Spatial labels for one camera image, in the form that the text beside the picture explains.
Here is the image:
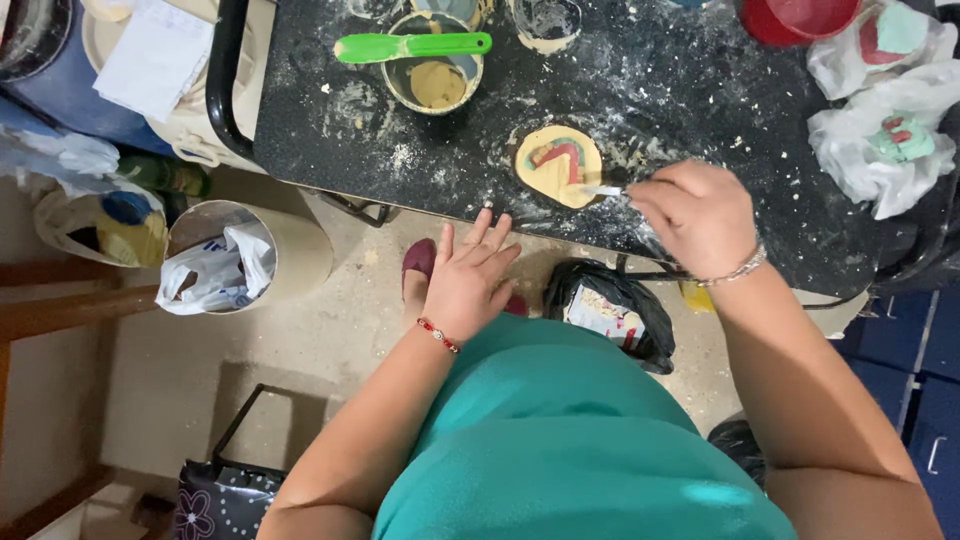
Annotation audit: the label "blue plastic barrel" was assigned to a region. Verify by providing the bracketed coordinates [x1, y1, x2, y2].
[0, 0, 177, 157]

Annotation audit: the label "person's right hand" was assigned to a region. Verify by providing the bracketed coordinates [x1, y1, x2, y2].
[625, 159, 762, 282]

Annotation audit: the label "yellow plaster dental cast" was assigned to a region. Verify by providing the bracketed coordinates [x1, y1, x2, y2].
[514, 124, 604, 210]

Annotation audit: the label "blue cabinet drawers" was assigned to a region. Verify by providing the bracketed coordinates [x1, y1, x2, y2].
[831, 288, 960, 540]

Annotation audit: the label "glass bowl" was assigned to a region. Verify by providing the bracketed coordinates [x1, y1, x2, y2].
[346, 0, 406, 22]

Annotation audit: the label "cream plastic lidded container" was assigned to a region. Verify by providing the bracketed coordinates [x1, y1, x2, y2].
[81, 0, 277, 175]

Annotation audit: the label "person's teal shirt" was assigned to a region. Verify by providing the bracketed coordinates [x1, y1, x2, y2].
[371, 312, 798, 540]

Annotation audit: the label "black metal table frame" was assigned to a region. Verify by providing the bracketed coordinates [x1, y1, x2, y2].
[204, 0, 256, 160]

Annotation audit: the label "black floral tote bag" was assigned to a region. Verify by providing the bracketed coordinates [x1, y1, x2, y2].
[174, 383, 289, 540]

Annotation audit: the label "green plastic spatula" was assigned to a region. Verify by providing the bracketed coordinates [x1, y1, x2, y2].
[333, 31, 494, 65]

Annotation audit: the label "person's left hand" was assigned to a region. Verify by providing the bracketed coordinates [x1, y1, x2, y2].
[421, 207, 523, 345]

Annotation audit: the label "silver chain bracelet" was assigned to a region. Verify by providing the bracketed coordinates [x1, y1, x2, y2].
[696, 241, 769, 288]

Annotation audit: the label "black plastic trash bag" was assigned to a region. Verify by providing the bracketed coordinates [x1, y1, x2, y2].
[543, 258, 677, 375]

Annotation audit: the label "plaster-smeared mixing bowl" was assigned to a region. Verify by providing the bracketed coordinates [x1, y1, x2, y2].
[508, 0, 583, 55]

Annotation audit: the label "plaster-stained bowl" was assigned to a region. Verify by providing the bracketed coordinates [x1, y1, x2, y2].
[409, 0, 496, 33]

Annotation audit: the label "cream bag with containers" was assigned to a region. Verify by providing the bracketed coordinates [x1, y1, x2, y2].
[33, 180, 169, 270]

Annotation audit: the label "cream cylindrical waste bin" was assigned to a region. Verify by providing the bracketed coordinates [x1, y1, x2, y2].
[165, 199, 334, 316]

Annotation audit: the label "rubber mixing bowl with plaster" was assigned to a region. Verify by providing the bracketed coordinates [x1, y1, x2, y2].
[381, 11, 486, 117]

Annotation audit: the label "white plastic bag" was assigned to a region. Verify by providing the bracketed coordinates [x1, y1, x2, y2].
[154, 222, 277, 316]

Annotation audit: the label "red plastic bowl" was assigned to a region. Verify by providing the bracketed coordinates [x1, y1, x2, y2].
[738, 0, 864, 48]

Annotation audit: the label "maroon shoe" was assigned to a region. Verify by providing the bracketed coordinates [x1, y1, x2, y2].
[400, 237, 439, 301]

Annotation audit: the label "wooden stool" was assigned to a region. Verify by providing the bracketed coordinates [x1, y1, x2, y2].
[0, 258, 162, 540]

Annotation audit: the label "plastic bag with dental impression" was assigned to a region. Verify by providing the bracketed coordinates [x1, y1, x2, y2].
[807, 60, 960, 221]
[807, 1, 960, 102]

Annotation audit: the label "red bead bracelet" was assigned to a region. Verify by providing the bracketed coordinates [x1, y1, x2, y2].
[417, 317, 460, 354]

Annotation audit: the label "green bottle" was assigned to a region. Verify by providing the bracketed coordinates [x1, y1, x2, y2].
[117, 154, 212, 199]

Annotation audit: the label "white paper sheet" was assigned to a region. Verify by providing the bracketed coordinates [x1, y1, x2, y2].
[93, 0, 216, 123]

